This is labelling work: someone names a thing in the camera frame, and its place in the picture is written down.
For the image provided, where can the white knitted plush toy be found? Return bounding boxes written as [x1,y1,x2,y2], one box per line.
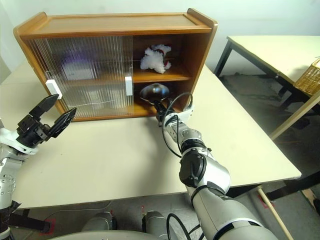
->
[139,43,173,75]

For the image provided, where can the brown cardboard scrap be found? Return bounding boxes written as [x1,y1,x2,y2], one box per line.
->
[302,188,320,210]

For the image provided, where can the grey robot torso rim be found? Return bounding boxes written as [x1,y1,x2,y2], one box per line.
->
[47,229,161,240]

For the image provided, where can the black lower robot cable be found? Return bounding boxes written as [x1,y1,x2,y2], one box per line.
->
[166,212,201,240]

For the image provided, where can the wicker basket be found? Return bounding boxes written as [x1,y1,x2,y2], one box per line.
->
[294,58,320,97]

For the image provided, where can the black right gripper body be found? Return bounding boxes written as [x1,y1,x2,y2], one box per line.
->
[156,107,175,128]

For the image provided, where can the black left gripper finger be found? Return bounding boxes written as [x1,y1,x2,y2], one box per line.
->
[29,93,59,121]
[48,107,77,139]

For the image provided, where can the grey rounded robot knee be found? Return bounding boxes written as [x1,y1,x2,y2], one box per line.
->
[141,210,167,233]

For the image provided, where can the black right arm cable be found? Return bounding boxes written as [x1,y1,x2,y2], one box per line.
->
[159,91,195,159]

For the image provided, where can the ribbed clear sliding door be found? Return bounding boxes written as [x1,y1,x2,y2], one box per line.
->
[26,36,125,120]
[37,34,134,118]

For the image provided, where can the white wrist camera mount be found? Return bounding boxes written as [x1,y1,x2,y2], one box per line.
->
[0,127,38,157]
[164,104,195,126]

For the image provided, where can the purple tissue pack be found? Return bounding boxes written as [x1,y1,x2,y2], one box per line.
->
[59,48,97,81]

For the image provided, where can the white door handle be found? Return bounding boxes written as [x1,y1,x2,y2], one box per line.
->
[45,79,63,99]
[124,76,133,97]

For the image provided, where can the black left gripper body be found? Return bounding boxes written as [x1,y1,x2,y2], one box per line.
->
[15,113,52,149]

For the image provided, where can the wooden cabinet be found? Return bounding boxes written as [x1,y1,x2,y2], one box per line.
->
[12,7,218,123]

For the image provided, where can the wooden pole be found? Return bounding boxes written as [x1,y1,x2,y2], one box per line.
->
[257,188,294,240]
[270,92,320,140]

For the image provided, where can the beige side table black legs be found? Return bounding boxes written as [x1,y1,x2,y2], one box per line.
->
[214,34,320,108]

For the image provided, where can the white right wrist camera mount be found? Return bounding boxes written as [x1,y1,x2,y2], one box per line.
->
[164,104,195,126]

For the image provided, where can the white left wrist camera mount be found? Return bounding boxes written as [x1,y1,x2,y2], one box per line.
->
[0,127,38,157]

